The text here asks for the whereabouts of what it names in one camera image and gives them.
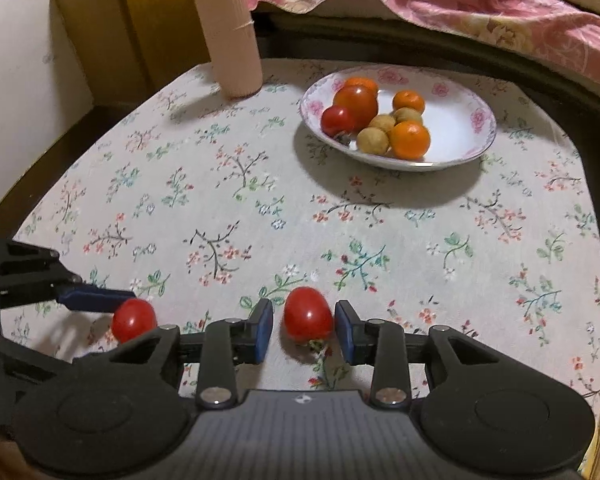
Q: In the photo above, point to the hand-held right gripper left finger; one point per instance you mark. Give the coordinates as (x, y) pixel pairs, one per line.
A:
(265, 332)

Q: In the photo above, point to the tan longan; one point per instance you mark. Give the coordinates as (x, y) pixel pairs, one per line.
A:
(371, 141)
(382, 122)
(409, 115)

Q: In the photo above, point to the pink floral blanket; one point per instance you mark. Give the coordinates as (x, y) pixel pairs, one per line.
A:
(480, 5)

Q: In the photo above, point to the large orange mandarin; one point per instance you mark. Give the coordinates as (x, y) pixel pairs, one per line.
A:
(409, 141)

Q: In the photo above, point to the dark bed frame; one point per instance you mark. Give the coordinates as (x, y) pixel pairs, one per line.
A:
(430, 40)

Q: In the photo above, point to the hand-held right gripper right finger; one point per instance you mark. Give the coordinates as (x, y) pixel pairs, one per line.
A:
(345, 332)

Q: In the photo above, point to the pink ribbed cylinder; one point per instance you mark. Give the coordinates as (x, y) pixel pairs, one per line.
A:
(227, 30)

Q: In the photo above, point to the large red tomato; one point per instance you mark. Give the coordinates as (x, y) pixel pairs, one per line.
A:
(357, 105)

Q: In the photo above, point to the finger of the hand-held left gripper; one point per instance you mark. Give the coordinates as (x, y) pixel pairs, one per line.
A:
(30, 355)
(95, 299)

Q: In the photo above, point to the small red cherry tomato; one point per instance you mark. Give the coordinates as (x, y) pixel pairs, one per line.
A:
(307, 314)
(134, 320)
(336, 120)

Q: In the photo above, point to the white floral-rim plate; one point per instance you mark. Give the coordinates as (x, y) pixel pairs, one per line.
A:
(455, 130)

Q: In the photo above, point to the yellow wooden cabinet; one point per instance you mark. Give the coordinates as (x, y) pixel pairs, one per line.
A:
(130, 25)

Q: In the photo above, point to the small orange mandarin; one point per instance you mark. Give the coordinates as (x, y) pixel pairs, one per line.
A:
(409, 100)
(362, 82)

